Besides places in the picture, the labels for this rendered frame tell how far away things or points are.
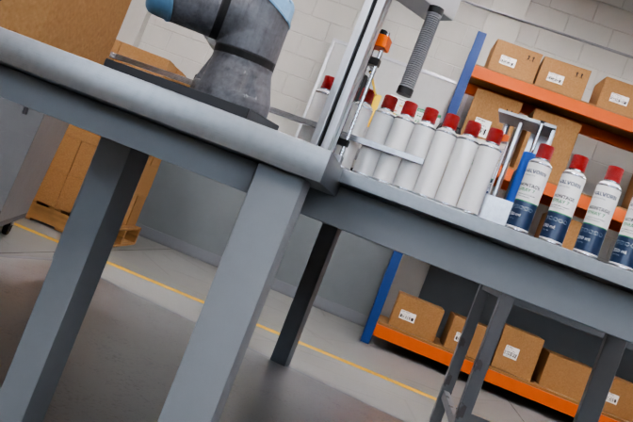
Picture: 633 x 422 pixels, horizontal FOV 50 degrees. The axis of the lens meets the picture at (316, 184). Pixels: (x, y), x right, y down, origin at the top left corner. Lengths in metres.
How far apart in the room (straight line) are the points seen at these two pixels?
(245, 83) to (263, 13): 0.13
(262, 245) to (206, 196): 5.45
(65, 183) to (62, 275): 3.90
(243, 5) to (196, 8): 0.08
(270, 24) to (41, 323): 0.63
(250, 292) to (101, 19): 1.05
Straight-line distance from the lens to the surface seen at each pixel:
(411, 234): 0.98
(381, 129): 1.63
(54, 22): 1.62
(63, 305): 1.18
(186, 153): 0.87
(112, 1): 1.75
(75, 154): 5.07
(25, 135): 3.61
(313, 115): 1.67
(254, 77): 1.23
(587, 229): 1.57
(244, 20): 1.24
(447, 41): 6.30
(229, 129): 0.81
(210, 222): 6.24
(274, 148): 0.79
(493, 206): 1.62
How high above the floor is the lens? 0.75
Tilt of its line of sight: 2 degrees up
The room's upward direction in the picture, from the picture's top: 21 degrees clockwise
